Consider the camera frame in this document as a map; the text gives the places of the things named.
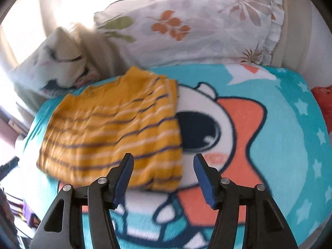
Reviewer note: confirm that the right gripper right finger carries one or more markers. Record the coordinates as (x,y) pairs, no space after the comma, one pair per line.
(265,225)

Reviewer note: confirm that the yellow striped knit sweater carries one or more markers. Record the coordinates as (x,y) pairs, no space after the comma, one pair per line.
(89,133)

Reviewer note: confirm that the purple bag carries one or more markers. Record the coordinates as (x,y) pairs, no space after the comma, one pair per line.
(31,218)

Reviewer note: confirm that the white eyelash print pillow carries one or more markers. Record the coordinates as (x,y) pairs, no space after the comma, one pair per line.
(56,67)

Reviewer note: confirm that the red cloth at bedside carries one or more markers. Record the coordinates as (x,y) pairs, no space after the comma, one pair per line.
(323,96)

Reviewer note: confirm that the white floral ruffled pillow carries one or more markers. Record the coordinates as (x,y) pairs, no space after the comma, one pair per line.
(153,33)

